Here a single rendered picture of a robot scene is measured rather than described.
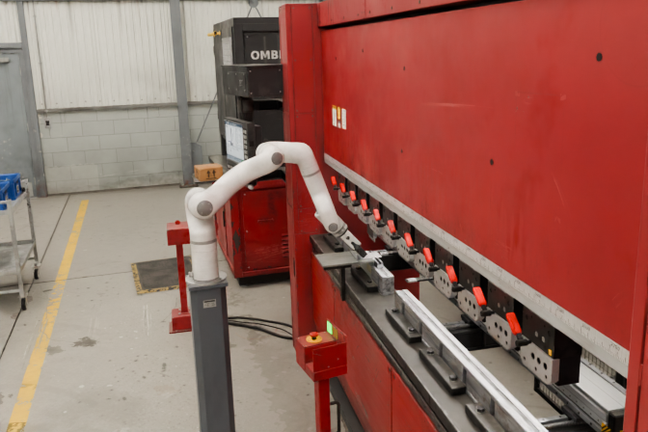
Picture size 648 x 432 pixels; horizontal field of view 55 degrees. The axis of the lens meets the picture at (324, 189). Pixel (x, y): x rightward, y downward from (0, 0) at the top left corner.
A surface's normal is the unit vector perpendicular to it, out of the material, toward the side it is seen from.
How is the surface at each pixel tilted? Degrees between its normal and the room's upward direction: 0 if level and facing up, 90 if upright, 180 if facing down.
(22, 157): 90
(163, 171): 90
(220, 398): 90
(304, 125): 90
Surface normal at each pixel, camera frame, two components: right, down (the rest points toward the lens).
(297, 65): 0.23, 0.21
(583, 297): -0.97, 0.07
